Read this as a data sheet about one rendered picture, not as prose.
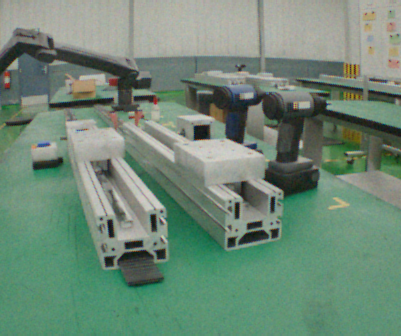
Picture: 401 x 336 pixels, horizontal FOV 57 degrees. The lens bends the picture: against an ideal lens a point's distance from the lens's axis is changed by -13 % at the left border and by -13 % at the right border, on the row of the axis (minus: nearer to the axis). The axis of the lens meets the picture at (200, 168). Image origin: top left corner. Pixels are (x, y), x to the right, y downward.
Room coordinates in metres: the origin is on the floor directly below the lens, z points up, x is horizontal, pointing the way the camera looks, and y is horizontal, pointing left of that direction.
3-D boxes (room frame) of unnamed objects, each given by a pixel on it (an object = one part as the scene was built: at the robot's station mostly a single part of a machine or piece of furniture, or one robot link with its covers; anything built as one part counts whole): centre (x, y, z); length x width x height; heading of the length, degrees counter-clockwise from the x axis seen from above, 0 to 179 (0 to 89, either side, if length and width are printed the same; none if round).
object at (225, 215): (0.97, 0.06, 0.82); 0.80 x 0.10 x 0.09; 21
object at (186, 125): (1.34, 0.02, 0.83); 0.11 x 0.10 x 0.10; 115
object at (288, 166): (0.89, -0.23, 0.89); 0.20 x 0.08 x 0.22; 120
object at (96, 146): (0.90, 0.24, 0.87); 0.16 x 0.11 x 0.07; 21
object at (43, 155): (1.12, 0.45, 0.81); 0.10 x 0.08 x 0.06; 111
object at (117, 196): (0.90, 0.24, 0.82); 0.80 x 0.10 x 0.09; 21
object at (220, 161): (0.73, -0.03, 0.87); 0.16 x 0.11 x 0.07; 21
